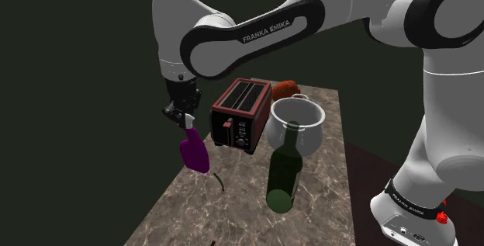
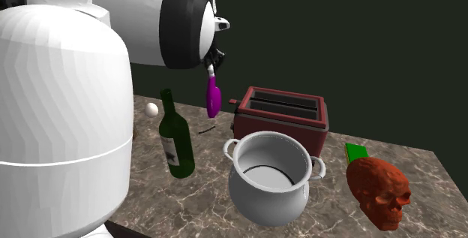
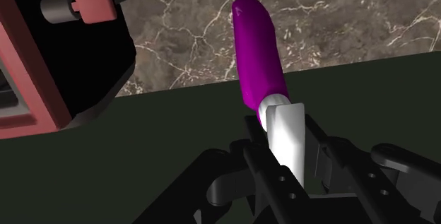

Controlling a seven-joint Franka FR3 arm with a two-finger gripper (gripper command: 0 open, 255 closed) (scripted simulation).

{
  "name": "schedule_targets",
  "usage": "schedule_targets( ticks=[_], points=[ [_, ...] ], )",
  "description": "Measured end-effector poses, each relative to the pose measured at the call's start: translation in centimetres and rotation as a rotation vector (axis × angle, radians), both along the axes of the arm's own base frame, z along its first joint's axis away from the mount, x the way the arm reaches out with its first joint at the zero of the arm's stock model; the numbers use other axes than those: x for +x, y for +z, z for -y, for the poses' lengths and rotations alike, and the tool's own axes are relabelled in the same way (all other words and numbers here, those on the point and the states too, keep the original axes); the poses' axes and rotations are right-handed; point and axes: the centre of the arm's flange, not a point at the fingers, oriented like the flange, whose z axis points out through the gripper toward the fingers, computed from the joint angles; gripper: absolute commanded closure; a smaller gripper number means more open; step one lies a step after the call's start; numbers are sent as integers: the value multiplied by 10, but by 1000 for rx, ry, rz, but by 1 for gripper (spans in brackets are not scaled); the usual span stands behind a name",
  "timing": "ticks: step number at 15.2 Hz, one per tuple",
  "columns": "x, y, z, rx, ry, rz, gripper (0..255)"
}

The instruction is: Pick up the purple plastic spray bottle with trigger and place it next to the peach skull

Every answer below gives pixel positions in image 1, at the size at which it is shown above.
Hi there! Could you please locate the purple spray bottle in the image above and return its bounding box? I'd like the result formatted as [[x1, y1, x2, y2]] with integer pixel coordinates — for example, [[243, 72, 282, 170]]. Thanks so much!
[[178, 114, 211, 175]]

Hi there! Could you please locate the red and black toaster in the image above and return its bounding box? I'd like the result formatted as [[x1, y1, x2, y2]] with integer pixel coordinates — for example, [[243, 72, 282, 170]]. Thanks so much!
[[209, 77, 273, 155]]

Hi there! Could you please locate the small dark curved stick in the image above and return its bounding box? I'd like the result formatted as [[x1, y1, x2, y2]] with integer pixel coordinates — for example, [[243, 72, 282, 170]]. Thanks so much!
[[213, 172, 226, 192]]

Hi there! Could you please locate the orange round fruit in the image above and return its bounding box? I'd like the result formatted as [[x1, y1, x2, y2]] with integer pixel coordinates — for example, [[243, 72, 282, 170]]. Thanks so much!
[[271, 79, 302, 102]]

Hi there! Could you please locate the silver cooking pot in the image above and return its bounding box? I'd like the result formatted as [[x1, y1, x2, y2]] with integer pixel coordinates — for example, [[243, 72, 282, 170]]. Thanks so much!
[[265, 93, 327, 158]]

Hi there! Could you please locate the green wine bottle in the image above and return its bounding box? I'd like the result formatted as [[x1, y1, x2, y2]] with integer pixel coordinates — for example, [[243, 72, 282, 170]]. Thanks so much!
[[265, 120, 304, 214]]

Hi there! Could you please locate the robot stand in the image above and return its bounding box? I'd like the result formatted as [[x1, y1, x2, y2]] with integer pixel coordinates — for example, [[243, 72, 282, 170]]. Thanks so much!
[[343, 141, 484, 246]]

